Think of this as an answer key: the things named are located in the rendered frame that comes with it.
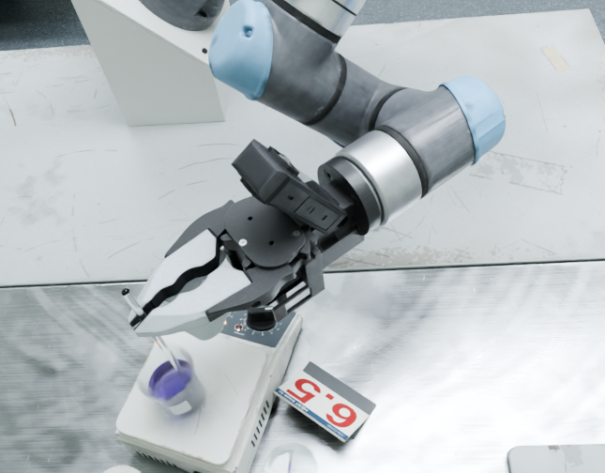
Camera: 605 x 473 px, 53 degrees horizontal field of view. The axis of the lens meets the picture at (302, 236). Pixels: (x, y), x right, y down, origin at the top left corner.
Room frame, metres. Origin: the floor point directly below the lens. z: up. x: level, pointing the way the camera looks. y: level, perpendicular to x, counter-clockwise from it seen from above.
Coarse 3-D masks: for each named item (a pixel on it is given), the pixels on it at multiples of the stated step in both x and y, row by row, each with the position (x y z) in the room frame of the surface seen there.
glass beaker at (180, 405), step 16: (144, 352) 0.24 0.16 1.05; (160, 352) 0.24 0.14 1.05; (176, 352) 0.24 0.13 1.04; (144, 368) 0.23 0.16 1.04; (192, 368) 0.22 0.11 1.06; (144, 384) 0.22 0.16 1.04; (192, 384) 0.21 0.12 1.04; (160, 400) 0.19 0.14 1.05; (176, 400) 0.19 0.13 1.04; (192, 400) 0.20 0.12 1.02; (176, 416) 0.19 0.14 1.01; (192, 416) 0.20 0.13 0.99
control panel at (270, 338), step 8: (232, 312) 0.33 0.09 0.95; (240, 312) 0.33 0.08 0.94; (232, 320) 0.31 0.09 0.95; (240, 320) 0.31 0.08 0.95; (280, 320) 0.31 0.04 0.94; (288, 320) 0.31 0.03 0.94; (224, 328) 0.30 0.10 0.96; (232, 328) 0.30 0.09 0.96; (248, 328) 0.30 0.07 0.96; (272, 328) 0.30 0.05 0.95; (280, 328) 0.29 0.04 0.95; (232, 336) 0.29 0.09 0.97; (240, 336) 0.29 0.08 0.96; (248, 336) 0.28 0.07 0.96; (256, 336) 0.28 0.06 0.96; (264, 336) 0.28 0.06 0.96; (272, 336) 0.28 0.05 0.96; (280, 336) 0.28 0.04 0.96; (264, 344) 0.27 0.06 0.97; (272, 344) 0.27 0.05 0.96
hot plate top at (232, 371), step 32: (192, 352) 0.26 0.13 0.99; (224, 352) 0.26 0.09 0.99; (256, 352) 0.25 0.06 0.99; (224, 384) 0.23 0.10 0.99; (256, 384) 0.22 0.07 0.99; (128, 416) 0.21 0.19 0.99; (160, 416) 0.20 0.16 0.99; (224, 416) 0.19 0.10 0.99; (192, 448) 0.17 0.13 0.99; (224, 448) 0.16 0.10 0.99
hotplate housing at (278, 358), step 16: (224, 336) 0.29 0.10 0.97; (288, 336) 0.29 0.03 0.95; (272, 352) 0.26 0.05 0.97; (288, 352) 0.27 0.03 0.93; (272, 368) 0.24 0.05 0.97; (272, 384) 0.23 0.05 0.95; (256, 400) 0.21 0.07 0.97; (272, 400) 0.23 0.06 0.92; (256, 416) 0.20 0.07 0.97; (256, 432) 0.19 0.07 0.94; (128, 448) 0.19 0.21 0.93; (144, 448) 0.18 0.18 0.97; (160, 448) 0.18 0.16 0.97; (240, 448) 0.17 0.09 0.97; (256, 448) 0.18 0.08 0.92; (176, 464) 0.17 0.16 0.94; (192, 464) 0.16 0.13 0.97; (208, 464) 0.16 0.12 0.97; (240, 464) 0.15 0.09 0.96
